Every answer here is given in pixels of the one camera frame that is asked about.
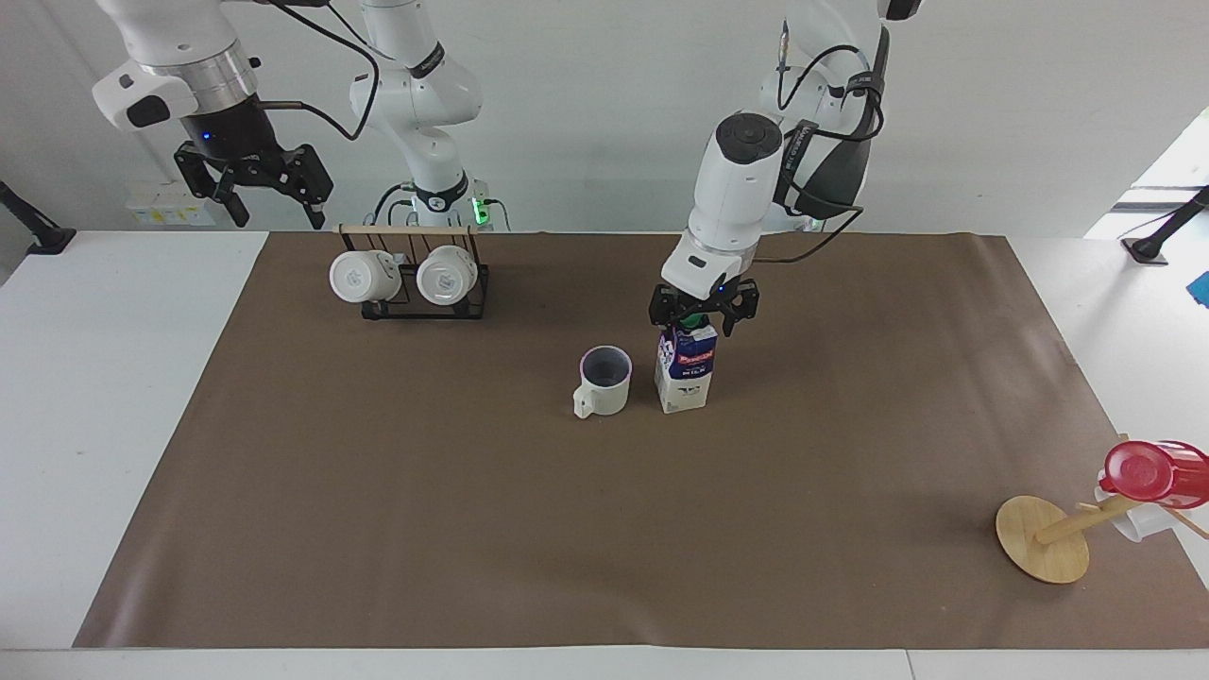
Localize milk carton with green cap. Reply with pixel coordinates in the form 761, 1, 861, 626
654, 318, 720, 416

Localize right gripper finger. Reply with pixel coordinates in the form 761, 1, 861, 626
173, 143, 252, 230
273, 144, 334, 231

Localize black stand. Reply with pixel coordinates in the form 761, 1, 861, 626
0, 180, 77, 257
1120, 185, 1209, 266

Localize white cup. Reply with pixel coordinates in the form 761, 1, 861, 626
1094, 483, 1178, 544

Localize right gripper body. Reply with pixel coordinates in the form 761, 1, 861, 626
178, 93, 304, 186

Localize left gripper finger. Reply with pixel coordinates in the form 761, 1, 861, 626
648, 286, 691, 330
716, 280, 760, 339

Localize black cable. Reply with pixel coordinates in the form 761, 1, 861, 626
247, 0, 382, 143
755, 42, 890, 266
373, 181, 417, 231

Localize red plastic cup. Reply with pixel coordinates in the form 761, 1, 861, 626
1098, 439, 1209, 510

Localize wooden mug tree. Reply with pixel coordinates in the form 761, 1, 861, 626
996, 433, 1209, 586

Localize black wire mug rack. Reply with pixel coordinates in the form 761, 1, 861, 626
337, 223, 492, 321

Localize white mug with purple inside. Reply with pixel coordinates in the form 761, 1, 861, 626
572, 346, 633, 420

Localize white wall socket box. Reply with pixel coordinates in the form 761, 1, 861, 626
125, 180, 221, 229

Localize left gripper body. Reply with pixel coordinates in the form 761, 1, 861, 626
673, 277, 747, 318

